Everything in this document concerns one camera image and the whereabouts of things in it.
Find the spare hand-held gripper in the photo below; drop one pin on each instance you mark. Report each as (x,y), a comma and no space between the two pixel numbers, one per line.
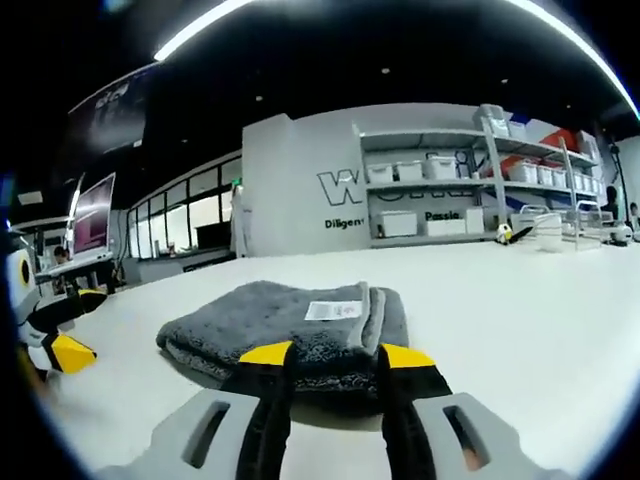
(510,235)

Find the grey towel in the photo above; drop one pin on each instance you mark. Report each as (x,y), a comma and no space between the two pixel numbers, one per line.
(280,320)

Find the white office desk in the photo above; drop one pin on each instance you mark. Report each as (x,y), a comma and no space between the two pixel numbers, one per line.
(75,267)

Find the group of white storage boxes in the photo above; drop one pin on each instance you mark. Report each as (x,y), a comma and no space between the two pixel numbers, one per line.
(410,171)

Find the long ceiling light strip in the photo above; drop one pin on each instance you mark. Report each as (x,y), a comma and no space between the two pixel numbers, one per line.
(200,30)
(590,55)

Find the white round device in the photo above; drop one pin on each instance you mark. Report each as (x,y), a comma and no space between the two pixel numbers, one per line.
(620,234)

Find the white hanging garment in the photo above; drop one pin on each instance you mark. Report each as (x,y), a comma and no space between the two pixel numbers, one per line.
(241,220)

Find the grey metal shelving rack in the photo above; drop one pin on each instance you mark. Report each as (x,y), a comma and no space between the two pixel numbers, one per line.
(492,175)

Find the computer monitor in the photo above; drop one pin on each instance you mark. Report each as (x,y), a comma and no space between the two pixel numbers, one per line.
(92,215)

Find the hanging dark display screen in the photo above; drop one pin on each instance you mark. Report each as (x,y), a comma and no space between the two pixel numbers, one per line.
(115,112)

